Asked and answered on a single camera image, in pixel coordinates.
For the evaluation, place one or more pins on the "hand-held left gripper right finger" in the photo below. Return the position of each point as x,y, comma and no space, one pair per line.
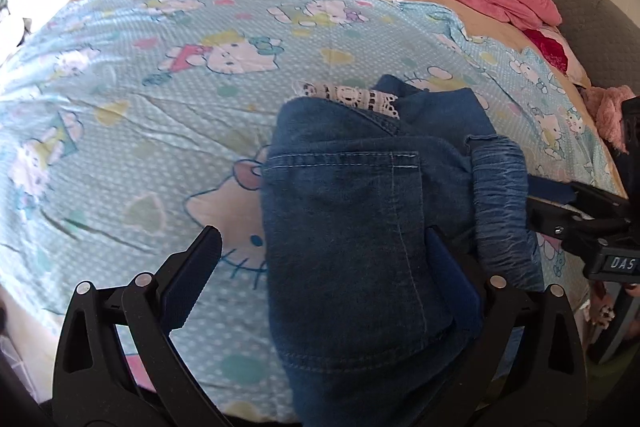
452,277

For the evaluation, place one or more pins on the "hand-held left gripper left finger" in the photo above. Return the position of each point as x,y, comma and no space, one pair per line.
182,287

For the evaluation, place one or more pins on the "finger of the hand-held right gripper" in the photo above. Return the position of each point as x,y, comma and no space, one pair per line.
565,224
550,190

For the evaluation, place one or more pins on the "blue denim jeans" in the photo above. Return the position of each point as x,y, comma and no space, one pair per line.
350,232

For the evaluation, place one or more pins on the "person's right hand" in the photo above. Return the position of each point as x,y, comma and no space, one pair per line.
633,291

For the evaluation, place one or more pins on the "pink fluffy cloth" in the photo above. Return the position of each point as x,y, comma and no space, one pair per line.
607,107

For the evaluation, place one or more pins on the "red cloth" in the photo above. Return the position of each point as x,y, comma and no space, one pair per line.
550,49

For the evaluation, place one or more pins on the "grey padded headboard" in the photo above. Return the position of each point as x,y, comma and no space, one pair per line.
585,22

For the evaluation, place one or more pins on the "light blue cartoon bed sheet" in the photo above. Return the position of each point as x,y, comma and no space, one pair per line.
150,82

